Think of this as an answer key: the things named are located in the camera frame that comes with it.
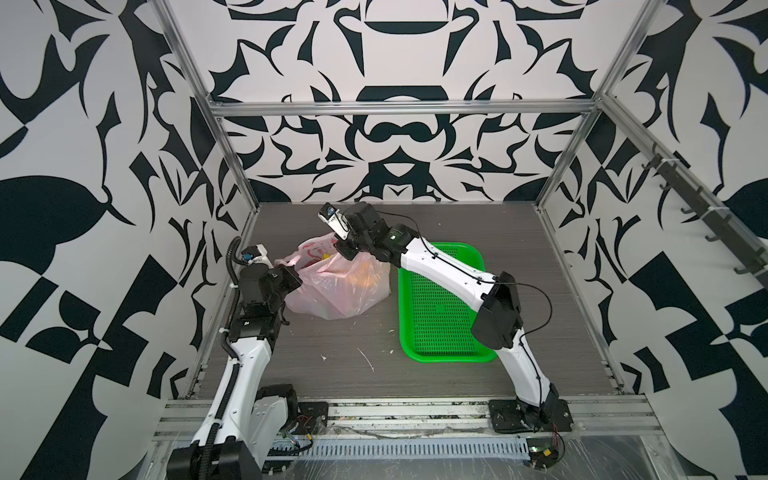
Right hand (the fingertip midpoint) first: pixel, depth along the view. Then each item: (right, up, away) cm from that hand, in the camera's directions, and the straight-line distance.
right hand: (338, 228), depth 82 cm
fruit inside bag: (+7, -13, +3) cm, 15 cm away
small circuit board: (+50, -52, -11) cm, 73 cm away
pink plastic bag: (-1, -16, -2) cm, 16 cm away
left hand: (-12, -8, -3) cm, 15 cm away
